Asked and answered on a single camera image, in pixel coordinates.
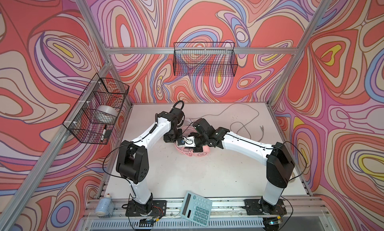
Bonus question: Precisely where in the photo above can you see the pink headphones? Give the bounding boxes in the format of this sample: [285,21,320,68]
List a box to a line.
[175,142,210,157]

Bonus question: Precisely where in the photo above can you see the grey headphone cable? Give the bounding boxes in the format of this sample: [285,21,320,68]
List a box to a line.
[182,103,265,142]

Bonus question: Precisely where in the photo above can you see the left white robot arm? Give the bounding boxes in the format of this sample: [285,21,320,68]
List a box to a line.
[116,108,185,205]

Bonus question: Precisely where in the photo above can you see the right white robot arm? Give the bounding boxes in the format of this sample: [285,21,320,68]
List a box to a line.
[193,118,295,207]

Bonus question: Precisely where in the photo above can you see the grey tape roll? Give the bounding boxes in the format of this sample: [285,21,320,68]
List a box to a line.
[94,105,118,125]

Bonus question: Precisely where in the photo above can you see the black marker in basket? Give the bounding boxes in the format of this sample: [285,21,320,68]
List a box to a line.
[101,128,107,142]

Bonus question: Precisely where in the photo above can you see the teal calculator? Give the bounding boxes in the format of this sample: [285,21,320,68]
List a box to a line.
[180,192,213,227]

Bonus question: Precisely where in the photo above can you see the blue-white cylinder can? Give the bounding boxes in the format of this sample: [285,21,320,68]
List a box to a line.
[95,194,115,218]

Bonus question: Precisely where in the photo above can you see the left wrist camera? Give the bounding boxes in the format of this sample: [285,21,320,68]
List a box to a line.
[170,100,185,122]

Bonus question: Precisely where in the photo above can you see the black wire basket back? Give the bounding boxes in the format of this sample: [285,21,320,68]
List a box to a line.
[173,41,239,77]

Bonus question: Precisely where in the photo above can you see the black wire basket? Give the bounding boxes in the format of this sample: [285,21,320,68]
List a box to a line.
[63,74,130,145]
[173,41,239,77]

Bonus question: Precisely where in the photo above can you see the black wire basket left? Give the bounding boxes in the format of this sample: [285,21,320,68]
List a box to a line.
[63,74,130,145]

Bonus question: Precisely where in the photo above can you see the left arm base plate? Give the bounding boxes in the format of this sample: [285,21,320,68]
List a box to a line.
[122,200,167,217]

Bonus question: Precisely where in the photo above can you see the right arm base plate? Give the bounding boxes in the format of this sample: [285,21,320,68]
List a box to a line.
[243,199,287,216]

